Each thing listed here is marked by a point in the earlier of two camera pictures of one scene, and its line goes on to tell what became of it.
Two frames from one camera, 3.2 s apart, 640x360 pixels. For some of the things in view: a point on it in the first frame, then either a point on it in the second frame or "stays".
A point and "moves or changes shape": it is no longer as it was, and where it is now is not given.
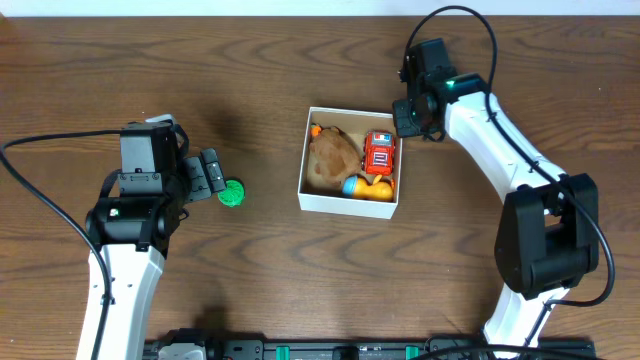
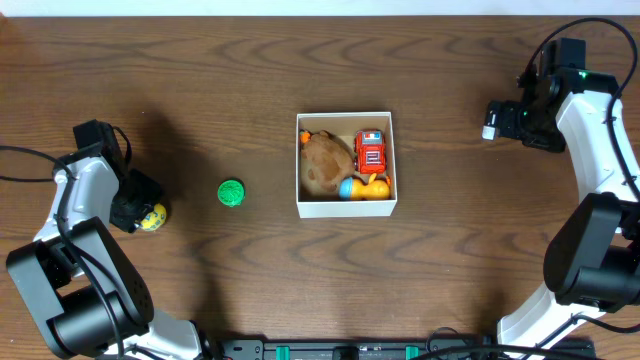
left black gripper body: x=204 y=175 -> x=133 y=208
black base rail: x=439 y=349 stays
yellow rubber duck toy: x=356 y=187 moves or changes shape
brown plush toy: x=334 y=156 moves or changes shape
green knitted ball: x=233 y=194 stays
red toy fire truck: x=379 y=152 moves or changes shape
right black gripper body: x=410 y=119 -> x=525 y=123
